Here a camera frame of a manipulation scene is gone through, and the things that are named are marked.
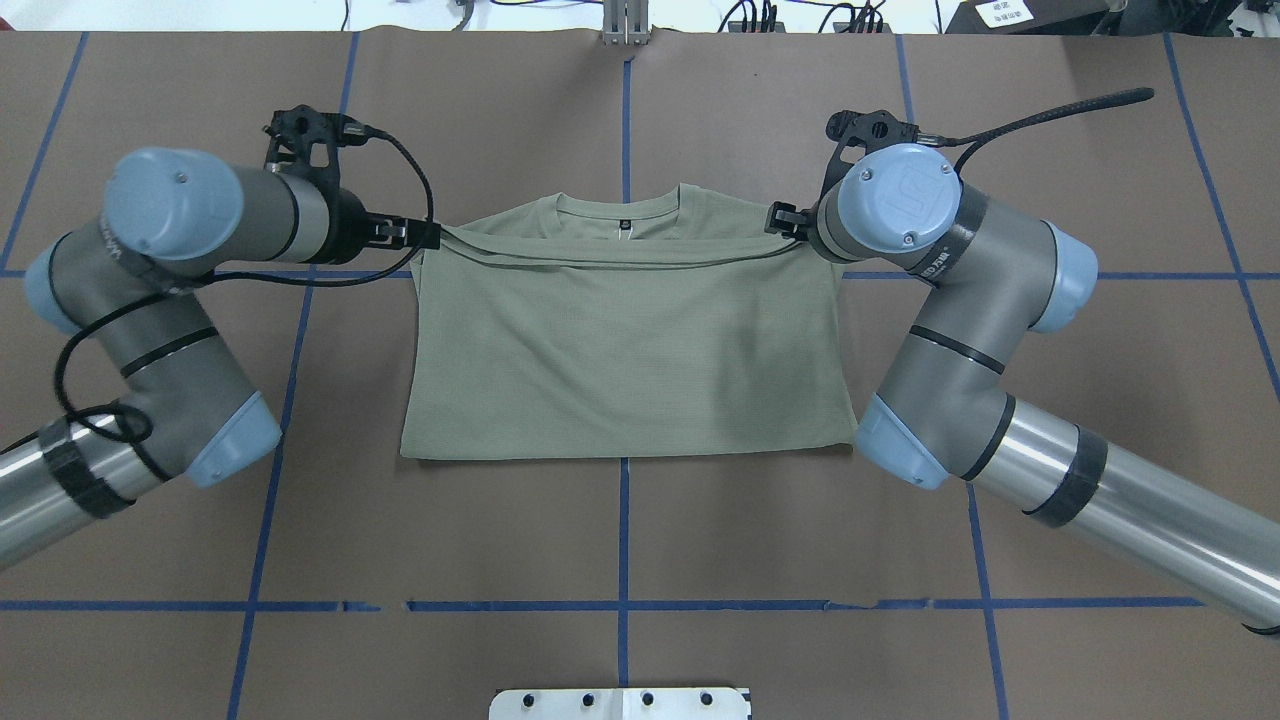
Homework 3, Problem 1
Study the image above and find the olive green long-sleeve shirt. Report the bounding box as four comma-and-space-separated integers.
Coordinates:
399, 184, 858, 461

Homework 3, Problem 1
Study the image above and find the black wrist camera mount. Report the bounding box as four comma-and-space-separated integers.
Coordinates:
262, 104, 389, 186
823, 110, 945, 192

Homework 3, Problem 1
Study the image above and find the grey aluminium frame post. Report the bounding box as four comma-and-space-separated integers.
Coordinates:
600, 0, 652, 46

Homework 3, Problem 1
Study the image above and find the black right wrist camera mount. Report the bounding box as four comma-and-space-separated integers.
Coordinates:
823, 110, 945, 192

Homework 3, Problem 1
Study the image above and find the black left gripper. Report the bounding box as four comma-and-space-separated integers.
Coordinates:
323, 190, 442, 265

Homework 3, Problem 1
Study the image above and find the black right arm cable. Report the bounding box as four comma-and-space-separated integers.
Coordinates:
940, 86, 1156, 170

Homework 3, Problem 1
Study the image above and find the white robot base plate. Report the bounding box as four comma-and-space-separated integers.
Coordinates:
488, 685, 754, 719

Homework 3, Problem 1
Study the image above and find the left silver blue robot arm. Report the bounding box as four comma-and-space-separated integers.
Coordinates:
3, 147, 440, 569

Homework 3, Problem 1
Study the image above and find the black orange connector block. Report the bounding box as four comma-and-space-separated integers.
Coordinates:
716, 1, 785, 35
820, 1, 892, 35

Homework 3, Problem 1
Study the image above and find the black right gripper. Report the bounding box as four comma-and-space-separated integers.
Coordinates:
765, 202, 820, 246

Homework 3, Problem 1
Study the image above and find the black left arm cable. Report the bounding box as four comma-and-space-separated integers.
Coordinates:
0, 126, 436, 480

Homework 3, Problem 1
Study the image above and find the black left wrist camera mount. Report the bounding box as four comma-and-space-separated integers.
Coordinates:
262, 104, 389, 186

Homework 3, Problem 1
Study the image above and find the dark box with white label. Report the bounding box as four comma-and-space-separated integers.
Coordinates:
943, 1, 1111, 36

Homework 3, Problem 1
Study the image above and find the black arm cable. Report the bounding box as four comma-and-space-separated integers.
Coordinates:
0, 126, 436, 480
940, 86, 1156, 170

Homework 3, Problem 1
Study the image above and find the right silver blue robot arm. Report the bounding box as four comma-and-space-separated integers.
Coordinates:
765, 143, 1279, 641

